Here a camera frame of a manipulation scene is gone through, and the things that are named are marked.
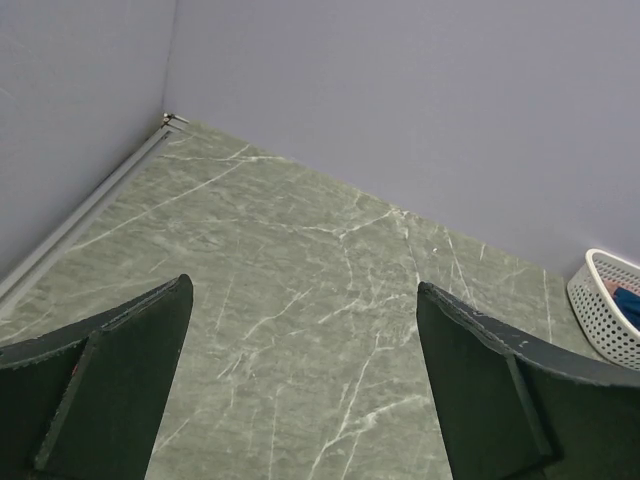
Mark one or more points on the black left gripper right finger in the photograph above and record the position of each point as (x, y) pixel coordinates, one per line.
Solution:
(513, 406)

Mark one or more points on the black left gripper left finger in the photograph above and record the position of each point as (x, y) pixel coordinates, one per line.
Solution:
(86, 401)

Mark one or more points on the blue printed t-shirt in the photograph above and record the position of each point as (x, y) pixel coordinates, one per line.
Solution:
(630, 310)

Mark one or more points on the white perforated plastic basket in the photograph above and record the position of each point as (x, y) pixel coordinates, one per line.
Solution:
(605, 326)

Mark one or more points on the pink t-shirt in basket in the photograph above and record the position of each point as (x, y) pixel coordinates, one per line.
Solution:
(618, 291)

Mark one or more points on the aluminium rail at table edge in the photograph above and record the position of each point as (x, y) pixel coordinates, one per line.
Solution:
(20, 280)

